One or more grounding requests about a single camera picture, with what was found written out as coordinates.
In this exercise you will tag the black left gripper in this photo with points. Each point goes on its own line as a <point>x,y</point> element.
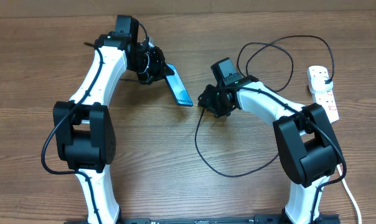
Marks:
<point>159,71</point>

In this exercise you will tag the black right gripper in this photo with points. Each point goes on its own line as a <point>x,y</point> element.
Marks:
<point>208,104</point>

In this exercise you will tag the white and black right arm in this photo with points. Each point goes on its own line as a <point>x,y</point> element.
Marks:
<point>307,145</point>

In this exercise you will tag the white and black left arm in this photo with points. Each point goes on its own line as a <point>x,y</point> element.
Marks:
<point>83,130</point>

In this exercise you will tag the white USB charger adapter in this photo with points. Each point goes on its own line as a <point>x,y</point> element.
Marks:
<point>319,84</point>

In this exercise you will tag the white power strip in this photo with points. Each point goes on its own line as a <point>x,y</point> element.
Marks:
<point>325,99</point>

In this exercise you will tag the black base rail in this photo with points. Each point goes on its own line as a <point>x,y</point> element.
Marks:
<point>206,221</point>

